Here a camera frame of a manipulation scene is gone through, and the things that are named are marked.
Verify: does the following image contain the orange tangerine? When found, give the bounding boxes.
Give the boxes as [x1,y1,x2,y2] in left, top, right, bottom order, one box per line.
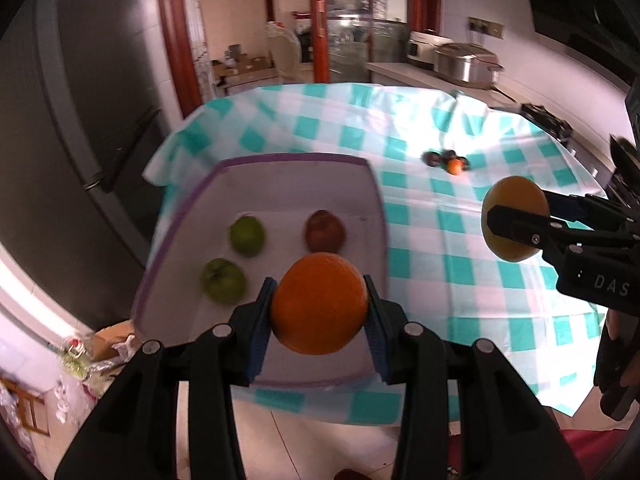
[447,158,464,176]
[271,252,369,356]

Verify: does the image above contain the large green tomato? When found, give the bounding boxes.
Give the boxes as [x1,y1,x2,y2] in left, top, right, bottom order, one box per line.
[201,258,247,306]

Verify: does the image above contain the dark red apple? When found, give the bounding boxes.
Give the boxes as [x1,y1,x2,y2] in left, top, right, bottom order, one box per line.
[304,209,346,254]

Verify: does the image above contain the green apple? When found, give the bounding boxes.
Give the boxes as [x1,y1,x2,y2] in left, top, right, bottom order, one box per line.
[229,214,266,258]

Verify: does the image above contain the right hand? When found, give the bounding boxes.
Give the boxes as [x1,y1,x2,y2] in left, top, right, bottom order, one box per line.
[593,309,639,422]

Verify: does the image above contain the cardboard box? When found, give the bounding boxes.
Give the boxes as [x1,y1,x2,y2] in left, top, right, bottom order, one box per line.
[90,320,134,361]

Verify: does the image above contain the black gas stove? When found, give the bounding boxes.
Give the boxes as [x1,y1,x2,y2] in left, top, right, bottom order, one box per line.
[520,103,574,148]

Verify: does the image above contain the teal checkered tablecloth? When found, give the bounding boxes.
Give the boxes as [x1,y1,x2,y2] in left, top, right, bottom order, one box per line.
[144,84,604,415]

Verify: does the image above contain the wooden chair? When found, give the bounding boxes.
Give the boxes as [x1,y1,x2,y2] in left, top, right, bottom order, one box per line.
[1,377,51,437]

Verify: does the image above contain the silver cooking pot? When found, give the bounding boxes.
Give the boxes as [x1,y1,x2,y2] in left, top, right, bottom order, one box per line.
[434,42,503,90]

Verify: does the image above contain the purple-rimmed white box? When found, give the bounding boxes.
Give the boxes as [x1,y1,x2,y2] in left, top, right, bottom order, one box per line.
[130,153,391,390]

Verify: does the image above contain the white plastic bag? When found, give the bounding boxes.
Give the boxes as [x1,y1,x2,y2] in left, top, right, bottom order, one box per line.
[266,22,303,82]

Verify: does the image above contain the dark refrigerator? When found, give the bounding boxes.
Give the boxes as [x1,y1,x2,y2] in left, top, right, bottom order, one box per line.
[1,0,179,330]

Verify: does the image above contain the wall socket plate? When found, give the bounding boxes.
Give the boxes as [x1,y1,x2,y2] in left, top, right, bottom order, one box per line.
[468,16,504,39]

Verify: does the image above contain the red wooden door frame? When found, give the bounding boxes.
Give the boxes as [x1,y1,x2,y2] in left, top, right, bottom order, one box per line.
[158,0,203,118]

